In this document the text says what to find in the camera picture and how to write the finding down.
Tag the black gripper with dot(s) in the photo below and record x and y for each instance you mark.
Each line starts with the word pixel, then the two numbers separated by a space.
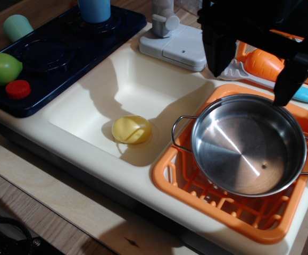
pixel 278 27

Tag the stainless steel pan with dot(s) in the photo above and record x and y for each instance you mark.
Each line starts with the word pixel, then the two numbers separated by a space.
pixel 247 146

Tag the orange plastic drying rack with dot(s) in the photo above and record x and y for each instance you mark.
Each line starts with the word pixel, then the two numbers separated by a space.
pixel 265 220

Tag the cream toy sink unit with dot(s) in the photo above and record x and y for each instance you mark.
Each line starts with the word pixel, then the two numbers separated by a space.
pixel 106 187

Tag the orange plastic carrot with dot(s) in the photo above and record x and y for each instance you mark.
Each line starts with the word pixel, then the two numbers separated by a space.
pixel 263 65

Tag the grey toy faucet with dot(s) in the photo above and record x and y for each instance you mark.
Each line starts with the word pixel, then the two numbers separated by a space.
pixel 171 41

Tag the yellow plastic lemon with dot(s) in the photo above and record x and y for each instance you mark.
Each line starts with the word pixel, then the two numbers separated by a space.
pixel 131 129

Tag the blue plastic cup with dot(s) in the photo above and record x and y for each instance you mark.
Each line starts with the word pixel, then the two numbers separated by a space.
pixel 95 11

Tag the dark blue toy stove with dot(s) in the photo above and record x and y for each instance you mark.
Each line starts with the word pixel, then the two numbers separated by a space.
pixel 62 51

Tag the red bottle cap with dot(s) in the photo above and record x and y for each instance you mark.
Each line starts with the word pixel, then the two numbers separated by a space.
pixel 18 89

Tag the mint green cup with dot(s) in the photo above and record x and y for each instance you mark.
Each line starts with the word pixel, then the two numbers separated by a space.
pixel 17 26

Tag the green plastic pear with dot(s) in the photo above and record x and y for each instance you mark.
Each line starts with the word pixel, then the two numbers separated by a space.
pixel 10 68

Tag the white pasta server blue handle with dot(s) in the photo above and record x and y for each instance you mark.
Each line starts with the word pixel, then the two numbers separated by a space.
pixel 236 71

